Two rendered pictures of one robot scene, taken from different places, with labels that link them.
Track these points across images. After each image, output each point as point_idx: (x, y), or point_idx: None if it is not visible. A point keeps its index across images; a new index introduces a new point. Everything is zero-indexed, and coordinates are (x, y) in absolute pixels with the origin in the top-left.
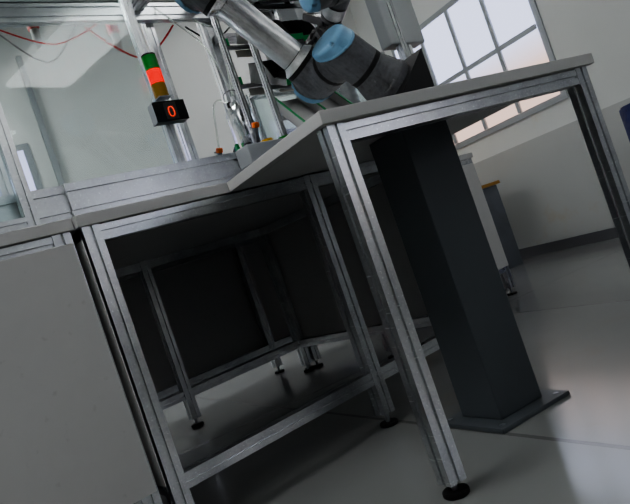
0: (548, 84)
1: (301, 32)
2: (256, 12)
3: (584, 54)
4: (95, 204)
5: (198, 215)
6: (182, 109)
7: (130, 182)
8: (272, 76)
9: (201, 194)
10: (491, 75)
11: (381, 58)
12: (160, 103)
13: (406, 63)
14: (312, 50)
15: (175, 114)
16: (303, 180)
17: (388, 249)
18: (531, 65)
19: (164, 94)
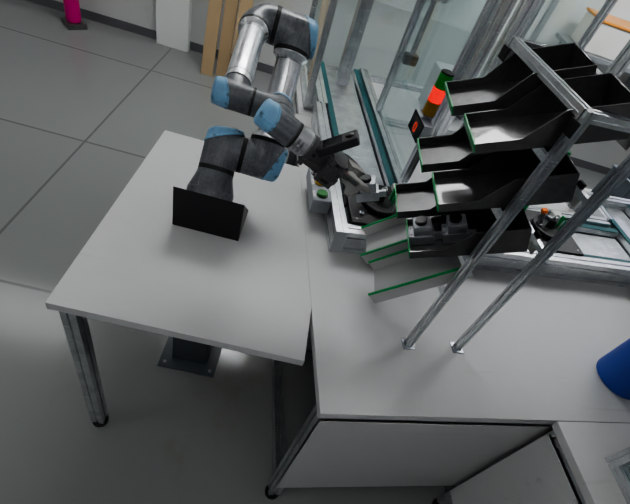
0: None
1: (540, 195)
2: (270, 82)
3: (51, 293)
4: (313, 120)
5: (297, 165)
6: (417, 132)
7: (317, 125)
8: (429, 179)
9: (297, 158)
10: (110, 208)
11: (197, 168)
12: (416, 114)
13: (189, 189)
14: (251, 136)
15: (414, 131)
16: None
17: (439, 458)
18: (89, 239)
19: (422, 111)
